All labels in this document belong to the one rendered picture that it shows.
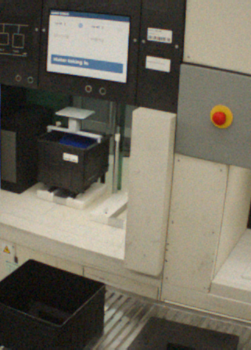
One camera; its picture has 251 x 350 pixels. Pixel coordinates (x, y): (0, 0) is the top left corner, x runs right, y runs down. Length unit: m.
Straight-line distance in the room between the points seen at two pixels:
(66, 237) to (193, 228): 0.51
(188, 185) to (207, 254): 0.23
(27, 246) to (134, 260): 0.46
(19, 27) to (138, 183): 0.65
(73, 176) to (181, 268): 0.61
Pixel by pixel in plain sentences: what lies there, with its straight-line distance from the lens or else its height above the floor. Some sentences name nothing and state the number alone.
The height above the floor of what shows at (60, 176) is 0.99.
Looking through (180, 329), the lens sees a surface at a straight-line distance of 1.85.
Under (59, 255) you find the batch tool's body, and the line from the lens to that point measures 2.29.
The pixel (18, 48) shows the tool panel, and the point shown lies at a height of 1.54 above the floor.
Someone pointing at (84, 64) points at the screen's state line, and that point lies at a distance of 1.99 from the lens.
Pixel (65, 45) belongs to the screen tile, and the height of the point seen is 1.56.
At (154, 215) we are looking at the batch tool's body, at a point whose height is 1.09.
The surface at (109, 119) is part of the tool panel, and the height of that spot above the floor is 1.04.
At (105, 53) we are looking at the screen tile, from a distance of 1.94.
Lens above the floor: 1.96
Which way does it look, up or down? 23 degrees down
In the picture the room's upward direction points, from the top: 3 degrees clockwise
